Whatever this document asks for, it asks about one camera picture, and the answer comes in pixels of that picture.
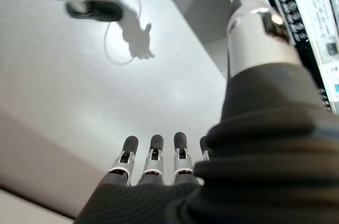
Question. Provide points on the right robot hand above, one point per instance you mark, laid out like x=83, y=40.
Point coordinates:
x=251, y=155

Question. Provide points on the open dishwasher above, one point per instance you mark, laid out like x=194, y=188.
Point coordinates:
x=307, y=1

